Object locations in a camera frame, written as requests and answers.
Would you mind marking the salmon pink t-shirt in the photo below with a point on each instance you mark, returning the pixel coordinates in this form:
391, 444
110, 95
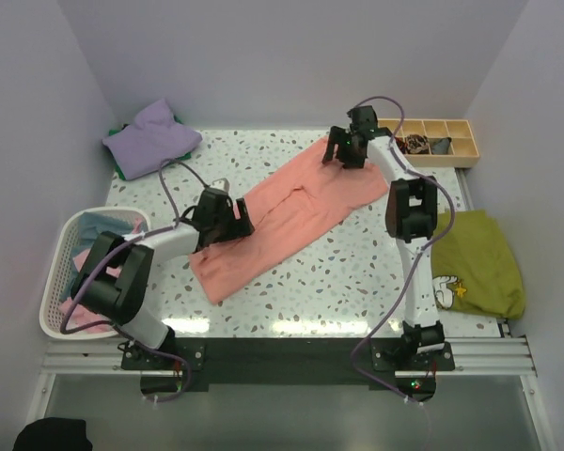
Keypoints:
295, 206

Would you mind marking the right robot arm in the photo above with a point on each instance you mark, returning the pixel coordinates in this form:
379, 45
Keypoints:
410, 218

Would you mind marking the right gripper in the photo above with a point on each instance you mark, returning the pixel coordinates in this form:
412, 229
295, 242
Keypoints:
335, 138

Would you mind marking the folded lilac t-shirt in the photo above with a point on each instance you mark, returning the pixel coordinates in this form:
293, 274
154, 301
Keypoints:
158, 112

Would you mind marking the folded green t-shirt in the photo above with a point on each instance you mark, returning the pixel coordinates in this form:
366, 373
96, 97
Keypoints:
137, 152

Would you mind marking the grey blue t-shirt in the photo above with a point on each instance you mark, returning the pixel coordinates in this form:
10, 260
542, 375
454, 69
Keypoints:
90, 226

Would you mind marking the white laundry basket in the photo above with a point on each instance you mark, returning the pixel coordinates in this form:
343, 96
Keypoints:
50, 317

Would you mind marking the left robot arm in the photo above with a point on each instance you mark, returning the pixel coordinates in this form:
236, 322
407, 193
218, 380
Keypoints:
111, 286

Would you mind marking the grey rolled sock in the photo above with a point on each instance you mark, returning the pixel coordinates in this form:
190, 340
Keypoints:
440, 146

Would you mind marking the wooden compartment tray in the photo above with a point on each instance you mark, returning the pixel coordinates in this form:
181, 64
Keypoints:
463, 153

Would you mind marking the black object bottom left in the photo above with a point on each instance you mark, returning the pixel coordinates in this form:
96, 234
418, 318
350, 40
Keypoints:
54, 433

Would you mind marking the olive green t-shirt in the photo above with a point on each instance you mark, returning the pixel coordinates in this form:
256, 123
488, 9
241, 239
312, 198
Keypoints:
473, 269

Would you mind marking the brown patterned rolled sock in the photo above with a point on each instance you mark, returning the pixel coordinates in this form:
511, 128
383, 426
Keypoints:
415, 144

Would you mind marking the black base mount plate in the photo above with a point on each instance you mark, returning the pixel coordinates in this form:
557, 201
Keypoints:
197, 364

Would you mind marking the light pink t-shirt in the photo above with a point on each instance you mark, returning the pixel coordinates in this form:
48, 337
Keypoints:
80, 316

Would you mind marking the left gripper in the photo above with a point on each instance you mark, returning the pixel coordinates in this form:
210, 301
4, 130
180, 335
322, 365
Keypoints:
242, 228

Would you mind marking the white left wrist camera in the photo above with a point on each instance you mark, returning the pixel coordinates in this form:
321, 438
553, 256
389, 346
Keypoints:
221, 184

